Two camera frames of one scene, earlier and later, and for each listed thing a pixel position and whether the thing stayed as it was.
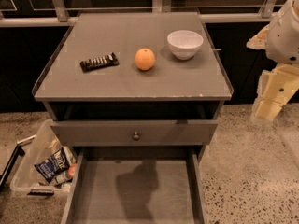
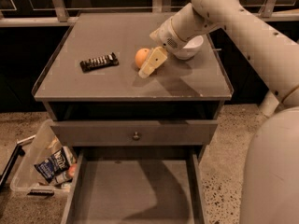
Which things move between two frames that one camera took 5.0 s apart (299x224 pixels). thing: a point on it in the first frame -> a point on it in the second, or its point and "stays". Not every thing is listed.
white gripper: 284,36 -> 166,38
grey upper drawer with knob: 134,133 stays
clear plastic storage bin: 48,164 stays
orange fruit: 145,59 stays
